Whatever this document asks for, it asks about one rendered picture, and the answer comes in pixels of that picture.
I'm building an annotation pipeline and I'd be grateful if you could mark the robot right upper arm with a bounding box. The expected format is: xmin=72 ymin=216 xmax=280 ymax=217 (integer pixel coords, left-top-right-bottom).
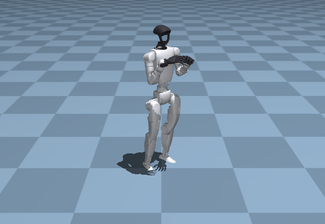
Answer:
xmin=143 ymin=51 xmax=158 ymax=85

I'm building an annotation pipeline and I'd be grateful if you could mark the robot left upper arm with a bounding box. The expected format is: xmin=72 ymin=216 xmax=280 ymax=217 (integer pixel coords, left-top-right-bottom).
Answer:
xmin=172 ymin=47 xmax=185 ymax=76

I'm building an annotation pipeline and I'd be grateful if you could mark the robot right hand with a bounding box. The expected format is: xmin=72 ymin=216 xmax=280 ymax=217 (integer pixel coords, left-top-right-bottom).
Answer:
xmin=160 ymin=55 xmax=185 ymax=68

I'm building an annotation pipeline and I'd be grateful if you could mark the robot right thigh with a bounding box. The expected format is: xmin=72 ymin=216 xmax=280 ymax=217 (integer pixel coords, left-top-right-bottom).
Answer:
xmin=145 ymin=97 xmax=161 ymax=141

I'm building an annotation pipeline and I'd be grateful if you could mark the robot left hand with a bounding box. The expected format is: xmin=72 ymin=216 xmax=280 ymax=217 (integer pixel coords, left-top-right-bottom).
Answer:
xmin=183 ymin=55 xmax=194 ymax=65

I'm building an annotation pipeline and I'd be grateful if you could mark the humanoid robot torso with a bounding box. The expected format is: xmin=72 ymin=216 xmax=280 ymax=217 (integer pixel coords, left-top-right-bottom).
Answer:
xmin=150 ymin=44 xmax=175 ymax=105

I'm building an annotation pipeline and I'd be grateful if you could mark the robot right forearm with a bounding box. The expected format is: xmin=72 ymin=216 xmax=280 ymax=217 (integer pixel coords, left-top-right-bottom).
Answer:
xmin=147 ymin=59 xmax=165 ymax=85

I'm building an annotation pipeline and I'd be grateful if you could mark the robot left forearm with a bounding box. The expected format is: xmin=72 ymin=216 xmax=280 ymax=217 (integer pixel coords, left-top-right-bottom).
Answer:
xmin=180 ymin=63 xmax=190 ymax=73

